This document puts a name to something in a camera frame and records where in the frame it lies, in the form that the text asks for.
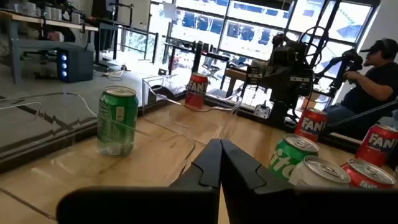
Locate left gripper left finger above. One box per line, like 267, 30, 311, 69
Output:
57, 138, 223, 224

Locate white blue soda can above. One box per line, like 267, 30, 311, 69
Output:
288, 155, 352, 188

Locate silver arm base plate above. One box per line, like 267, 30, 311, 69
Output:
253, 104, 271, 119

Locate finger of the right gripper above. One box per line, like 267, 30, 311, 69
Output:
246, 65, 282, 94
281, 68, 315, 98

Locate green Sprite can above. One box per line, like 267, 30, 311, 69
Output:
96, 85, 139, 157
269, 133, 320, 180

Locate white floor cable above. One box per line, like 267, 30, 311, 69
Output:
0, 91, 98, 116

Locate red Fanta can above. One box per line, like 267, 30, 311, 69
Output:
355, 123, 398, 167
340, 158, 397, 190
184, 72, 210, 110
294, 108, 328, 143

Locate wooden desk grey legs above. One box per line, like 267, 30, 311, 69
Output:
0, 9, 100, 84

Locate clear plastic bin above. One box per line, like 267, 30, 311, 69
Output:
141, 73, 244, 113
91, 115, 197, 189

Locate computer tower blue lights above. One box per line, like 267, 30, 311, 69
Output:
57, 48, 94, 84

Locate person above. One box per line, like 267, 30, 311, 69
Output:
323, 37, 398, 125

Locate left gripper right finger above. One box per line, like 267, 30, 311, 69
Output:
220, 138, 398, 224

